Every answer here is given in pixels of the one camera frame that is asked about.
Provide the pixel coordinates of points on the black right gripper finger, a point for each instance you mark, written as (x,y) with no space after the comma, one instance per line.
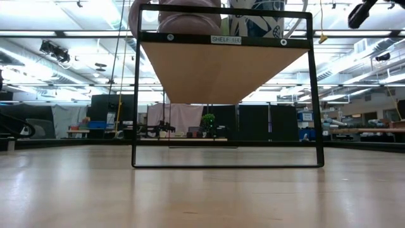
(359,16)

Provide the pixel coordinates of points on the blue white floral mug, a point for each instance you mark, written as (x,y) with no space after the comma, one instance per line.
(256,23)

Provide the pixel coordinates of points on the pink ribbed ceramic mug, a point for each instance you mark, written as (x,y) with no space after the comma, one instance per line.
(190,19)

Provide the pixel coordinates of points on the background black robot arm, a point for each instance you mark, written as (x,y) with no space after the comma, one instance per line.
(163,128)

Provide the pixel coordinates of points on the blue storage bin stack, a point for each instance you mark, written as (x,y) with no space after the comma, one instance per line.
(305,125)

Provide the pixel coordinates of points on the white shelf label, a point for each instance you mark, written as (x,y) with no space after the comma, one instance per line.
(226,40)

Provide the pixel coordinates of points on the black metal wooden shelf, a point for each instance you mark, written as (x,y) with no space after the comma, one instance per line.
(221,69)

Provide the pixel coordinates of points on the black partition panels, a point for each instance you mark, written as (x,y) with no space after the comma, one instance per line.
(253,122)

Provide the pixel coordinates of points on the green potted plant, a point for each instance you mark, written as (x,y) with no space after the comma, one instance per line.
(208,122)

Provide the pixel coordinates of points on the white hanging cloth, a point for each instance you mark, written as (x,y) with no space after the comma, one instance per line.
(183,115)

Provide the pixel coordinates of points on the background wooden table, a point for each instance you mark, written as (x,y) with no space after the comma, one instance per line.
(190,139)

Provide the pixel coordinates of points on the ceiling mounted black device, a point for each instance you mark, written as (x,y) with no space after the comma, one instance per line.
(57,52)

